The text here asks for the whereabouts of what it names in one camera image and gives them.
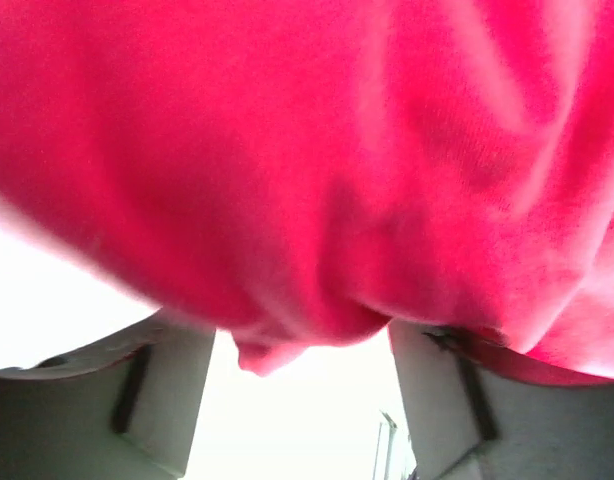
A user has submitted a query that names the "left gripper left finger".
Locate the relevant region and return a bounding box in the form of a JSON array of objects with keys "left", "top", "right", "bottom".
[{"left": 0, "top": 312, "right": 215, "bottom": 480}]

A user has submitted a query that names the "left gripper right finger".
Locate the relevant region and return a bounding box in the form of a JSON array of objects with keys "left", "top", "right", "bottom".
[{"left": 389, "top": 322, "right": 614, "bottom": 479}]

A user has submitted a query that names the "pink red t shirt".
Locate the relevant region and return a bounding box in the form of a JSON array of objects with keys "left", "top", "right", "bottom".
[{"left": 0, "top": 1, "right": 614, "bottom": 385}]

